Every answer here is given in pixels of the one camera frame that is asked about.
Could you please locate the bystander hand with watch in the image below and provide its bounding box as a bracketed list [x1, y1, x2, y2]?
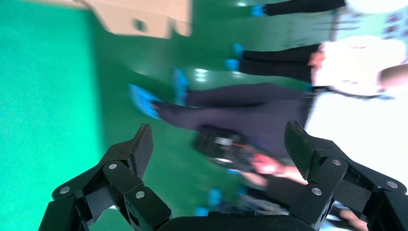
[251, 154, 285, 188]

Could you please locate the black portable power station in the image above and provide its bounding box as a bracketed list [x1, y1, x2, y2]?
[192, 125, 262, 174]

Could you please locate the man in white shirt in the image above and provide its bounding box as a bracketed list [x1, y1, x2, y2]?
[153, 82, 408, 205]

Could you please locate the open brown cardboard box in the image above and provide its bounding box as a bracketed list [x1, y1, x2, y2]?
[81, 0, 192, 39]

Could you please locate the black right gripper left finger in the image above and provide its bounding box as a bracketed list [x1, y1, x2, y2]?
[38, 123, 173, 231]

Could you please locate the person in black trousers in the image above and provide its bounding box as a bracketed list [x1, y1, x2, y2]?
[264, 0, 346, 16]
[239, 34, 408, 98]

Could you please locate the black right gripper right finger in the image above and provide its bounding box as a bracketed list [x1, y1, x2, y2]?
[283, 120, 408, 231]

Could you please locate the green table cloth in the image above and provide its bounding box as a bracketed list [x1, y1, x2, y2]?
[0, 0, 104, 231]

